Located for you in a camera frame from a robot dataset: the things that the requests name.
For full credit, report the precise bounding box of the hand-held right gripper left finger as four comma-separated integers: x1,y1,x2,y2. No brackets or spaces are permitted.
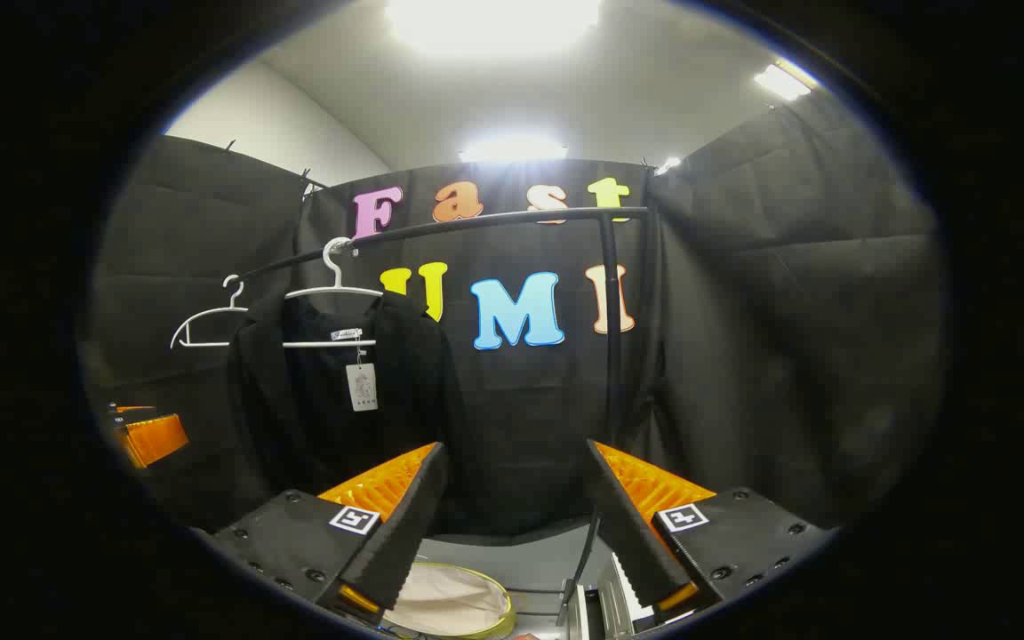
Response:
206,442,451,623

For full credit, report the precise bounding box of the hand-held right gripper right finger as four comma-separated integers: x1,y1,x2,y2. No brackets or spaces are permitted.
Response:
585,438,836,616

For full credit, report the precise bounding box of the white laundry hamper yellow rim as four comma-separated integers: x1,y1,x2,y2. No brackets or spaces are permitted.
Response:
383,560,517,640

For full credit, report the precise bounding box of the black knit garment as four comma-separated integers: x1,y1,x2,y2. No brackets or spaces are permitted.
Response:
226,292,468,534

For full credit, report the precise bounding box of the white plastic hanger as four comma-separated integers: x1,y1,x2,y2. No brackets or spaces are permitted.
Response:
281,236,386,349
170,274,251,350

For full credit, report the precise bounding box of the black metal clothes rack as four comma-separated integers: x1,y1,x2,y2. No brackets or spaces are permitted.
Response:
236,206,655,628

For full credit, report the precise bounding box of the grey metal cabinet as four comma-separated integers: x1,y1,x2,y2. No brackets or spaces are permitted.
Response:
556,551,682,639

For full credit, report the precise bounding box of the white paper garment tag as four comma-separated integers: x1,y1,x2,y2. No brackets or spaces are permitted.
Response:
346,363,380,412

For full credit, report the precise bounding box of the black backdrop cloth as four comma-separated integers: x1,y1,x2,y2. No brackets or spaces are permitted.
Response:
85,89,948,539

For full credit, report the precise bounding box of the large ceiling light panel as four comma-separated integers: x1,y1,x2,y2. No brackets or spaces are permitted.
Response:
385,0,604,59

